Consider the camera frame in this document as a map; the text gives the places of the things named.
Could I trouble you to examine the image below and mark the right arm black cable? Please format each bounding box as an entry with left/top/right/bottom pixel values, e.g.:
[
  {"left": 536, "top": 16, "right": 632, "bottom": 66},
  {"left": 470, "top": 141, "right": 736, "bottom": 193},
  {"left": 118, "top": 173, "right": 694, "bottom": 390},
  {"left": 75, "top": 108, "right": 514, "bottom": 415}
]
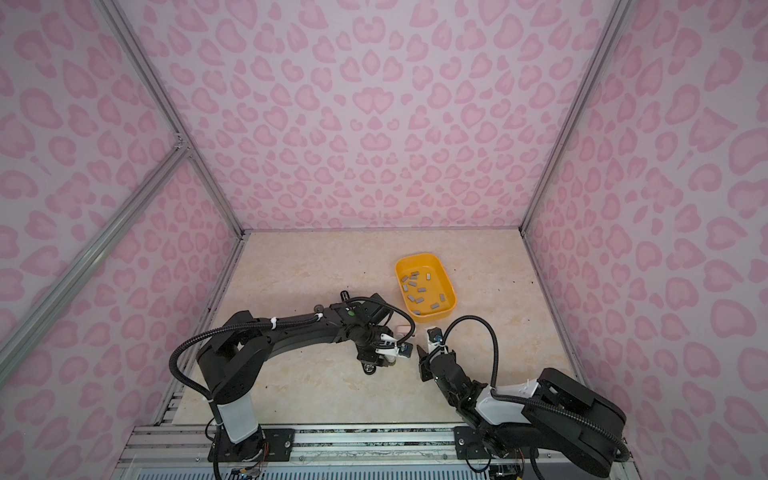
[{"left": 440, "top": 314, "right": 631, "bottom": 448}]

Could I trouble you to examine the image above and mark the aluminium mounting rail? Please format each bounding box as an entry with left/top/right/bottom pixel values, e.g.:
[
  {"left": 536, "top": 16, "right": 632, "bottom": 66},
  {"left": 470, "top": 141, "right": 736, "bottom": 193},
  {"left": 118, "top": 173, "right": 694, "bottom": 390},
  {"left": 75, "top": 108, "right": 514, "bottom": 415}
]
[{"left": 110, "top": 419, "right": 637, "bottom": 480}]

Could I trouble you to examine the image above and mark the black stapler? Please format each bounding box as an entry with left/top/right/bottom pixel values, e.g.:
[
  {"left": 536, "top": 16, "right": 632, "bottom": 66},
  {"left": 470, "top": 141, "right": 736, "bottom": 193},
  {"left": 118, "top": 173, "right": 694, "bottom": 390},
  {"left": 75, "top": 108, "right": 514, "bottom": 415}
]
[{"left": 340, "top": 290, "right": 381, "bottom": 375}]

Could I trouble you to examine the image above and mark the yellow plastic tray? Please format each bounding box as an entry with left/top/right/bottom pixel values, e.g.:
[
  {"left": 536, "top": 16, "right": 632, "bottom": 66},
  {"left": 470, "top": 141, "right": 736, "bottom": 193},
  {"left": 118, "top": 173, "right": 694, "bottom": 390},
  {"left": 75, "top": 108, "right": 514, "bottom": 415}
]
[{"left": 395, "top": 253, "right": 457, "bottom": 323}]

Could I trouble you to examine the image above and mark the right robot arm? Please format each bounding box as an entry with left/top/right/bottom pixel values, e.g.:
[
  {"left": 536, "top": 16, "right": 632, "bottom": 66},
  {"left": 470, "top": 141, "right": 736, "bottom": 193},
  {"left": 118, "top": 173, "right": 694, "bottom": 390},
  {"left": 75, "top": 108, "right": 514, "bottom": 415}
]
[{"left": 417, "top": 347, "right": 630, "bottom": 478}]

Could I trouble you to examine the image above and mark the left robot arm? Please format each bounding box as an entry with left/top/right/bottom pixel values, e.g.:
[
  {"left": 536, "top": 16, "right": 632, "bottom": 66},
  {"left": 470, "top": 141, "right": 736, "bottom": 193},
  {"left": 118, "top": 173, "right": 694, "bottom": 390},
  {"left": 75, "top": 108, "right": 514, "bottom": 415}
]
[{"left": 196, "top": 291, "right": 416, "bottom": 463}]

